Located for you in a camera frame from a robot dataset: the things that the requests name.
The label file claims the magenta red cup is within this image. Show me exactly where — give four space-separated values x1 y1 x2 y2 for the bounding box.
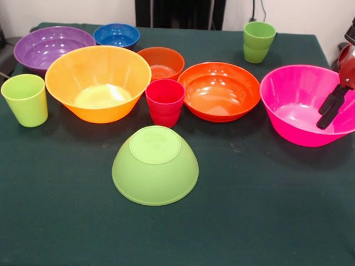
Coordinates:
143 78 187 130

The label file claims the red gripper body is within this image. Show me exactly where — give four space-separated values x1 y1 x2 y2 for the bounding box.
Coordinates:
337 44 355 96

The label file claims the lime yellow cup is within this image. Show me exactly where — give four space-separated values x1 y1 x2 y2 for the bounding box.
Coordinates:
0 72 50 128

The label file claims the black wall cable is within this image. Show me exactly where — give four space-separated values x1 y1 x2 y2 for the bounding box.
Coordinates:
249 0 268 23

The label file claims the purple bowl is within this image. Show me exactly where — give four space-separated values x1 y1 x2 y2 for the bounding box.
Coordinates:
12 24 97 78

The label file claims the pink bowl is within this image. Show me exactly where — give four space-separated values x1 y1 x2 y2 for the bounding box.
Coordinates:
258 63 355 149

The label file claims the large yellow-orange bowl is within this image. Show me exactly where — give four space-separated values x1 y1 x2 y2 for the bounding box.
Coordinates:
43 43 153 126

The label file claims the dark green tablecloth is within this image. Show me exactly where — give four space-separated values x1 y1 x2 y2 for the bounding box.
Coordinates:
0 20 355 266

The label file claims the green cup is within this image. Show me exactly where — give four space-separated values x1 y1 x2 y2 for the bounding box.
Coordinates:
242 20 277 65

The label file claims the small orange-red bowl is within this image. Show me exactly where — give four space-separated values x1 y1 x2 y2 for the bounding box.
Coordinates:
136 46 187 83

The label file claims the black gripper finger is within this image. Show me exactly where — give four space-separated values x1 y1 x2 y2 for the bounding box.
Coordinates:
318 83 345 117
316 86 350 131

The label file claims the green bowl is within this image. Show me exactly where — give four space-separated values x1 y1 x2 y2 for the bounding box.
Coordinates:
110 124 202 208

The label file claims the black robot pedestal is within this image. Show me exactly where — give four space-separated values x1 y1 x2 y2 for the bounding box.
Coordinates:
133 0 227 31

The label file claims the blue bowl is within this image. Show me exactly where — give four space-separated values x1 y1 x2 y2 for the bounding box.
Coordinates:
92 22 141 51

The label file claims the wide orange-red bowl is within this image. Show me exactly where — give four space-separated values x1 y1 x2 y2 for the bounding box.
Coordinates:
175 61 262 125

